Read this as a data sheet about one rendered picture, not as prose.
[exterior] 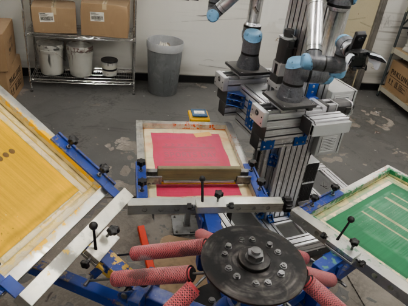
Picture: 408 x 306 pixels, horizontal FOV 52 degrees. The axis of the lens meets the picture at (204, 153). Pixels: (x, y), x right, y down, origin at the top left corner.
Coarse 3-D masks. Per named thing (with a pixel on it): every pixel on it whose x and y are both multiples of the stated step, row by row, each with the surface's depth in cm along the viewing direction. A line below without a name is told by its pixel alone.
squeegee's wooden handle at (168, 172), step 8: (160, 168) 194; (168, 168) 195; (176, 168) 196; (184, 168) 196; (192, 168) 197; (200, 168) 198; (208, 168) 199; (216, 168) 199; (224, 168) 200; (232, 168) 201; (240, 168) 202; (168, 176) 197; (176, 176) 198; (184, 176) 198; (192, 176) 199; (208, 176) 201; (216, 176) 201; (224, 176) 202; (232, 176) 203
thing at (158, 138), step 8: (152, 136) 240; (160, 136) 241; (168, 136) 242; (176, 136) 243; (184, 136) 244; (160, 144) 233; (160, 152) 226; (160, 160) 219; (176, 184) 203; (184, 184) 203; (192, 184) 204; (160, 192) 196; (168, 192) 196; (176, 192) 197; (184, 192) 198; (192, 192) 198
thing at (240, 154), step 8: (136, 120) 247; (144, 120) 248; (136, 128) 239; (144, 128) 247; (152, 128) 248; (160, 128) 249; (168, 128) 250; (176, 128) 251; (184, 128) 251; (192, 128) 252; (200, 128) 253; (208, 128) 254; (216, 128) 255; (224, 128) 256; (232, 128) 252; (136, 136) 236; (232, 136) 243; (232, 144) 240; (240, 152) 228; (240, 160) 222; (248, 184) 207
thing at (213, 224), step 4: (204, 216) 172; (208, 216) 171; (212, 216) 172; (216, 216) 172; (204, 220) 172; (208, 220) 169; (212, 220) 169; (216, 220) 170; (204, 224) 172; (208, 224) 167; (212, 224) 167; (216, 224) 168; (220, 224) 168; (204, 228) 172; (208, 228) 165; (212, 228) 165; (216, 228) 165; (220, 228) 166; (212, 232) 163
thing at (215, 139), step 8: (192, 136) 245; (208, 136) 248; (216, 136) 249; (216, 144) 240; (224, 152) 233; (224, 160) 226; (200, 184) 205; (208, 184) 206; (216, 184) 206; (224, 184) 207; (232, 184) 208; (200, 192) 199; (208, 192) 200; (224, 192) 201; (232, 192) 202; (240, 192) 202
